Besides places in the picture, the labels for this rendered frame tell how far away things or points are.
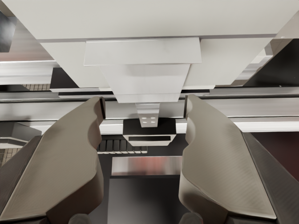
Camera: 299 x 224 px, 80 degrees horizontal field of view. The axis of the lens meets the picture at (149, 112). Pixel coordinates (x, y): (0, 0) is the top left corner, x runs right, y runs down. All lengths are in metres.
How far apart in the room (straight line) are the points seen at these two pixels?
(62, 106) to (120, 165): 0.34
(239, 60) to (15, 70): 0.26
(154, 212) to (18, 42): 0.25
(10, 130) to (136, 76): 0.38
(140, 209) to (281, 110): 0.46
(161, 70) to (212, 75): 0.06
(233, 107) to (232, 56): 0.34
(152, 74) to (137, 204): 0.13
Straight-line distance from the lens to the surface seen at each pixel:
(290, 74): 0.69
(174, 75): 0.19
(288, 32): 0.41
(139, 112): 0.29
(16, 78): 0.32
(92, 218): 0.76
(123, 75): 0.19
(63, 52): 0.17
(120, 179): 0.20
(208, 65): 0.19
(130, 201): 0.21
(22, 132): 0.53
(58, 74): 0.25
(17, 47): 0.28
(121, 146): 0.59
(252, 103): 0.54
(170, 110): 0.47
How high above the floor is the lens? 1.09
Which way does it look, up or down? 18 degrees down
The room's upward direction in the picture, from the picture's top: 179 degrees clockwise
